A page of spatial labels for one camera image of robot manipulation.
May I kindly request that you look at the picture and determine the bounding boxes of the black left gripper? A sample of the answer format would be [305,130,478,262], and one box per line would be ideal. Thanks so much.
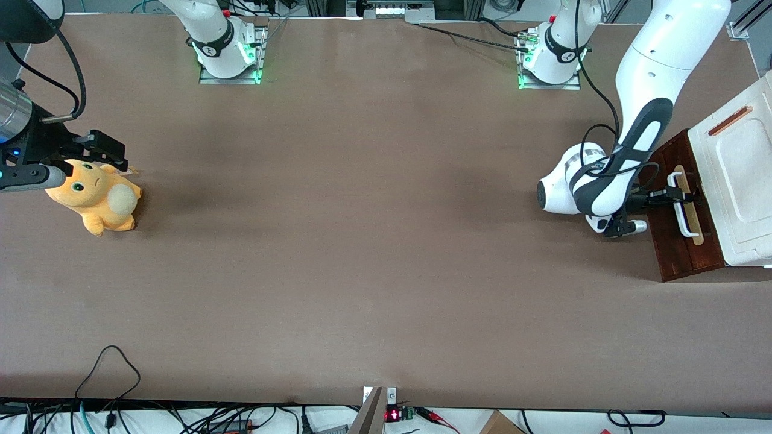
[625,187,704,215]

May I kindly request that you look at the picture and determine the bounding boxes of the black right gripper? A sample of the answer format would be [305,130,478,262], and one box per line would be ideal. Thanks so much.
[23,104,129,177]

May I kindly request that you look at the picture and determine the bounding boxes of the white drawer handle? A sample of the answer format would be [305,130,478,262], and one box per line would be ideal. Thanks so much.
[668,172,701,239]

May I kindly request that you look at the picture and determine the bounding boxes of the dark brown wooden drawer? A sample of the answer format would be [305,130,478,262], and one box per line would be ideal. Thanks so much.
[638,129,726,283]

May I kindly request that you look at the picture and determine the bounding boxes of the white drawer cabinet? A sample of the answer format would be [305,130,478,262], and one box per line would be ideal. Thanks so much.
[687,71,772,269]

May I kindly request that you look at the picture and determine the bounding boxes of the yellow plush toy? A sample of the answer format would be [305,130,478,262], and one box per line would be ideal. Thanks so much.
[45,158,144,237]

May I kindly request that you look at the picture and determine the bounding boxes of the brown cardboard box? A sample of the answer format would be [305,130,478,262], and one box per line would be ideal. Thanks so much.
[479,409,527,434]

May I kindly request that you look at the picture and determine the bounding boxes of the black power adapter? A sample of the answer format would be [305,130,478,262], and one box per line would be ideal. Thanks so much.
[207,418,255,434]

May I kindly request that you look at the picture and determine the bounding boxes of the red clip leads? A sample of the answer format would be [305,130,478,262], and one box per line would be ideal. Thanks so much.
[415,407,463,434]

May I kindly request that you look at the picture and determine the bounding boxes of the tan wooden handle backplate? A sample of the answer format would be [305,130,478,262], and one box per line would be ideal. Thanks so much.
[673,164,706,246]

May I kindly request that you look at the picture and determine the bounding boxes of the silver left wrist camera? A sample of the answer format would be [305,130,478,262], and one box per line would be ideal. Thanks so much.
[603,216,649,239]

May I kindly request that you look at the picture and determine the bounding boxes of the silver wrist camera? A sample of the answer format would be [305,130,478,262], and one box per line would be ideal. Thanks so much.
[603,216,649,239]
[0,165,68,194]

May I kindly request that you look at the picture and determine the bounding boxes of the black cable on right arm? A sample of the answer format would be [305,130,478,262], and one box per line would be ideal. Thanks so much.
[5,27,89,125]

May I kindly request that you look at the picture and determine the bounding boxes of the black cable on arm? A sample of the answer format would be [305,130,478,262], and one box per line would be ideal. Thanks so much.
[5,27,89,125]
[573,0,623,178]

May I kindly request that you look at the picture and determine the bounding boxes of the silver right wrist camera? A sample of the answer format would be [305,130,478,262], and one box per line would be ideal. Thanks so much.
[0,165,68,194]

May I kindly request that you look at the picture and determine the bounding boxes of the orange cabinet handle strip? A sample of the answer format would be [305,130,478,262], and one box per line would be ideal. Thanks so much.
[707,106,753,137]

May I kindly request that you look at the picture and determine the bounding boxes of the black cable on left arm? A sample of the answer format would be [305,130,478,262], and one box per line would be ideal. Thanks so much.
[573,0,623,178]

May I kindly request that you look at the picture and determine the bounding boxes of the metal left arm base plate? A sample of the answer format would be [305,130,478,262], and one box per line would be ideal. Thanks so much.
[516,29,582,92]

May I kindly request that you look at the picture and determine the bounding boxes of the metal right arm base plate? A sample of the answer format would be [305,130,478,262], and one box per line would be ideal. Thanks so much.
[198,25,269,86]

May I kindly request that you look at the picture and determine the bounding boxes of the black looped cable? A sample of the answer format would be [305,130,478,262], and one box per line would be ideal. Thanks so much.
[74,345,142,418]

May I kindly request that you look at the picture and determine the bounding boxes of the black coiled floor cable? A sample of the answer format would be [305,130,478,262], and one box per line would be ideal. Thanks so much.
[606,409,668,429]

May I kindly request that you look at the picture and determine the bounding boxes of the long black table cable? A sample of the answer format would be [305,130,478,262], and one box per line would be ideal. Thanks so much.
[414,22,527,51]

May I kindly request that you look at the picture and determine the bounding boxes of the grey aluminium profile post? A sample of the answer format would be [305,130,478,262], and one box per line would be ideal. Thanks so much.
[347,386,399,434]

